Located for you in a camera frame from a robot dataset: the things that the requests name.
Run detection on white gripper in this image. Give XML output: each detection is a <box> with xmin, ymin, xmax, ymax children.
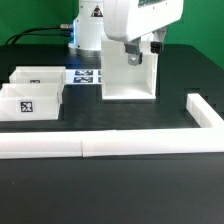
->
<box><xmin>103</xmin><ymin>0</ymin><xmax>184</xmax><ymax>66</ymax></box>

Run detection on white drawer cabinet box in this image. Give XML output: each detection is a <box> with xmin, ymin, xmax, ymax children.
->
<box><xmin>101</xmin><ymin>33</ymin><xmax>158</xmax><ymax>100</ymax></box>

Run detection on white front drawer with tag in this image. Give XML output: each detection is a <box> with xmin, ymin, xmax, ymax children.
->
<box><xmin>0</xmin><ymin>83</ymin><xmax>62</xmax><ymax>121</ymax></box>

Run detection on white drawer with tag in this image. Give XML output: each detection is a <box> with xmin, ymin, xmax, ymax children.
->
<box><xmin>9</xmin><ymin>66</ymin><xmax>66</xmax><ymax>84</ymax></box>
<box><xmin>0</xmin><ymin>83</ymin><xmax>62</xmax><ymax>121</ymax></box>

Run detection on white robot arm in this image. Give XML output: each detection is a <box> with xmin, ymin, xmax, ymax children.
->
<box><xmin>69</xmin><ymin>0</ymin><xmax>184</xmax><ymax>66</ymax></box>

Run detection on white rear drawer with tag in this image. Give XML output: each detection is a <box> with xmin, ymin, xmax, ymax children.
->
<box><xmin>9</xmin><ymin>66</ymin><xmax>66</xmax><ymax>84</ymax></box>

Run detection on white sheet with tags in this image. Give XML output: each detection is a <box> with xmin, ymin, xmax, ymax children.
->
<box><xmin>66</xmin><ymin>69</ymin><xmax>101</xmax><ymax>85</ymax></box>

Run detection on black cables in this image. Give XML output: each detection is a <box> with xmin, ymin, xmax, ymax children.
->
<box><xmin>4</xmin><ymin>23</ymin><xmax>75</xmax><ymax>46</ymax></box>

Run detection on white foam rail side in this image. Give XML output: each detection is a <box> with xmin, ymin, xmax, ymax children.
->
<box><xmin>186</xmin><ymin>93</ymin><xmax>224</xmax><ymax>128</ymax></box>

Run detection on white foam rail front right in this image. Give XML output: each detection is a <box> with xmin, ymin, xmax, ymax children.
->
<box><xmin>82</xmin><ymin>128</ymin><xmax>224</xmax><ymax>157</ymax></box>

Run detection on white foam rail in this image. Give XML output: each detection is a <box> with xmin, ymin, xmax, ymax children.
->
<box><xmin>0</xmin><ymin>132</ymin><xmax>82</xmax><ymax>159</ymax></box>
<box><xmin>82</xmin><ymin>128</ymin><xmax>224</xmax><ymax>157</ymax></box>

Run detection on white foam rail front left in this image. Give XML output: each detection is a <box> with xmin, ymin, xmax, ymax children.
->
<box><xmin>0</xmin><ymin>132</ymin><xmax>82</xmax><ymax>159</ymax></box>

